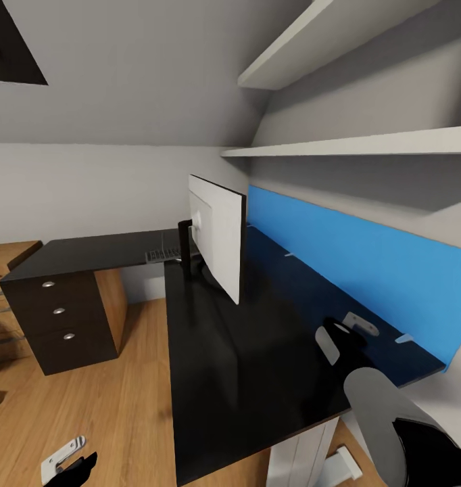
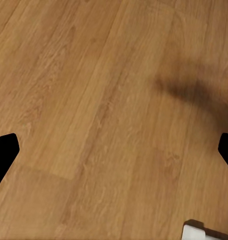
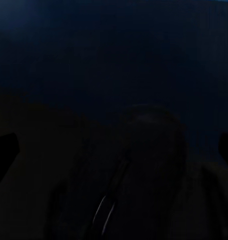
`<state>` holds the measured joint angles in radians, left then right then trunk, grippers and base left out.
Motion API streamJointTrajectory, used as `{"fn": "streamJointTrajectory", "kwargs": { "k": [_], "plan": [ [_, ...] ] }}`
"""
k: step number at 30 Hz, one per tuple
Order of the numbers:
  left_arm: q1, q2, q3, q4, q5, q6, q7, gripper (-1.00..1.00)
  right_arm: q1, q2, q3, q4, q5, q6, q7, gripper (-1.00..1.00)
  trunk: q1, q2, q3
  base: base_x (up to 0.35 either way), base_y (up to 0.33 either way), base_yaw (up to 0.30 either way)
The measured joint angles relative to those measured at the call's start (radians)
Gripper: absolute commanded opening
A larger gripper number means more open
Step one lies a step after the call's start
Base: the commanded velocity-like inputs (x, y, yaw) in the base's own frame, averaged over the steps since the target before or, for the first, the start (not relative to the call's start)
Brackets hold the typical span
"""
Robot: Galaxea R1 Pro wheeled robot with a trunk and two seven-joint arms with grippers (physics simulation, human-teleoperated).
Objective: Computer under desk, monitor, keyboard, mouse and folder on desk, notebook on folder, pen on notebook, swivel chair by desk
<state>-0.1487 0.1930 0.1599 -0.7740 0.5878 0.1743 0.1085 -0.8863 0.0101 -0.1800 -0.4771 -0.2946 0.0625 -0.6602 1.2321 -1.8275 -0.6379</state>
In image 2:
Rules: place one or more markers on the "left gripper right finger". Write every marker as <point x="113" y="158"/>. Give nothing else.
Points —
<point x="223" y="146"/>

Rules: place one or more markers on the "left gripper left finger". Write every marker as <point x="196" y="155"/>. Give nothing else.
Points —
<point x="9" y="149"/>

